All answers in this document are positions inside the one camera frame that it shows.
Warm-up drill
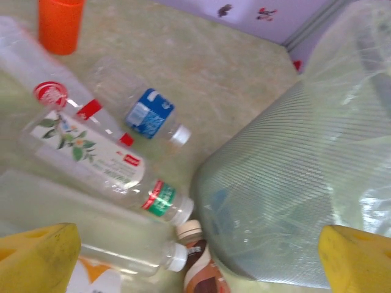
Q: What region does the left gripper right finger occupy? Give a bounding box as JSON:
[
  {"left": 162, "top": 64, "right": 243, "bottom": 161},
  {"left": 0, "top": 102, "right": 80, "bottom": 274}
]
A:
[{"left": 317, "top": 225, "right": 391, "bottom": 293}]

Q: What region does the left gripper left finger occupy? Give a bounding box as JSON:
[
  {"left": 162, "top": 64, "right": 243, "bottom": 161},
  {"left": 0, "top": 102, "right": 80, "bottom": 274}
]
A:
[{"left": 0, "top": 222, "right": 82, "bottom": 293}]

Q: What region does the bottle with white orange label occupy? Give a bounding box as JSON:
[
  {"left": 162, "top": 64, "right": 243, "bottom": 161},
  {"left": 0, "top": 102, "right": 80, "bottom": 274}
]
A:
[{"left": 65, "top": 256, "right": 129, "bottom": 293}]

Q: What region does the large clear plastic bottle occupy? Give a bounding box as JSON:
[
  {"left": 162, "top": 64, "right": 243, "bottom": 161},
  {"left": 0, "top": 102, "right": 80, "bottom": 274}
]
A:
[{"left": 0, "top": 169, "right": 188, "bottom": 277}]

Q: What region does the clear plastic trash bin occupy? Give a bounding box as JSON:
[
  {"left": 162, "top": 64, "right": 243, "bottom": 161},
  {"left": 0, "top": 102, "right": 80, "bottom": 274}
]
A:
[{"left": 189, "top": 0, "right": 391, "bottom": 290}]

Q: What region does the clear bottle with leaf label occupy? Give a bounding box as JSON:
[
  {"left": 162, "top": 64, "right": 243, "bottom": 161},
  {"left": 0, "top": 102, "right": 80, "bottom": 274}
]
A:
[{"left": 18, "top": 108, "right": 196, "bottom": 226}]

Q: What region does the brown coffee drink bottle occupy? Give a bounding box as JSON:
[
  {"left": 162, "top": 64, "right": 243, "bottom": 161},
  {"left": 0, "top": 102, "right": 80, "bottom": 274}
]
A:
[{"left": 175, "top": 219, "right": 232, "bottom": 293}]

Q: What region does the small bottle with red label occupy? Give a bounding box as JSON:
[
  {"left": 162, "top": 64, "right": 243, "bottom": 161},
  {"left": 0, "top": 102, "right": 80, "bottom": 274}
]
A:
[{"left": 32, "top": 79, "right": 70, "bottom": 108}]

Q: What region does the translucent green bin liner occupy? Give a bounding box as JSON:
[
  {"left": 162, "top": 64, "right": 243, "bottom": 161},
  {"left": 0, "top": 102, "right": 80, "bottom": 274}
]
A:
[{"left": 301, "top": 0, "right": 391, "bottom": 242}]

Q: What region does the white bottle with red cap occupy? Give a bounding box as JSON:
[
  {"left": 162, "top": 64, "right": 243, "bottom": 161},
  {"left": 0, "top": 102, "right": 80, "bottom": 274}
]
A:
[{"left": 0, "top": 15, "right": 136, "bottom": 148}]

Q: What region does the small bottle with blue label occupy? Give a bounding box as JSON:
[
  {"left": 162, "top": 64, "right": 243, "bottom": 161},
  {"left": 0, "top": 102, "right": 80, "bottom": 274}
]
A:
[{"left": 84, "top": 57, "right": 192, "bottom": 149}]

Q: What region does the orange plastic cup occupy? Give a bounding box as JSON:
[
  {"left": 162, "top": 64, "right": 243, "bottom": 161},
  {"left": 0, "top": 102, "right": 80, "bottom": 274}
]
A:
[{"left": 37, "top": 0, "right": 87, "bottom": 56}]

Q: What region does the aluminium corner post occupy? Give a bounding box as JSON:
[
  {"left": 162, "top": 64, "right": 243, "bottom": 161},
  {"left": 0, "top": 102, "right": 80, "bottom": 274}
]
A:
[{"left": 282, "top": 0, "right": 342, "bottom": 54}]

